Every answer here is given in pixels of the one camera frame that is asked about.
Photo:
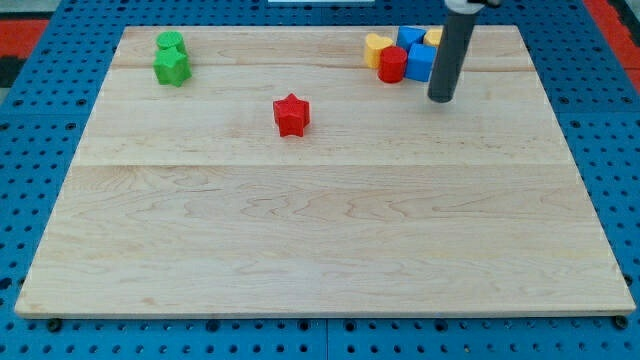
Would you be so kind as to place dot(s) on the yellow heart block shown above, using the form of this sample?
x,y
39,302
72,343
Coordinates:
x,y
373,46

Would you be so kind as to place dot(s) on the red cylinder block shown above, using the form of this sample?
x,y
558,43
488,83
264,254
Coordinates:
x,y
392,65

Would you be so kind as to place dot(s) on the red star block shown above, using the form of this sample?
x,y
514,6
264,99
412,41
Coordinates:
x,y
291,115

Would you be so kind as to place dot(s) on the green star block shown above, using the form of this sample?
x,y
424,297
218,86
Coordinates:
x,y
171,67

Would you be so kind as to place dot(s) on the blue cube block front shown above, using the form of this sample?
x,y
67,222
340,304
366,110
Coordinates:
x,y
420,61

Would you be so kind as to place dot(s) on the green cylinder block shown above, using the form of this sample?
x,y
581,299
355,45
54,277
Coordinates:
x,y
171,39

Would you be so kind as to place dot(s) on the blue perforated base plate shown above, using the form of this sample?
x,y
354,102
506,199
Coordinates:
x,y
44,114

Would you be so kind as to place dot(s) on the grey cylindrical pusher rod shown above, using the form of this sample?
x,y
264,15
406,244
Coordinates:
x,y
457,31

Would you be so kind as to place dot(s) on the wooden board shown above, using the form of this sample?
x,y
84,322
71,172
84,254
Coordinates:
x,y
185,202

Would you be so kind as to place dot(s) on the blue block rear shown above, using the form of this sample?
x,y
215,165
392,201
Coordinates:
x,y
407,36

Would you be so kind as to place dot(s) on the yellow block rear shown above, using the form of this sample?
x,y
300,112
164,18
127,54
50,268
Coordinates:
x,y
433,37

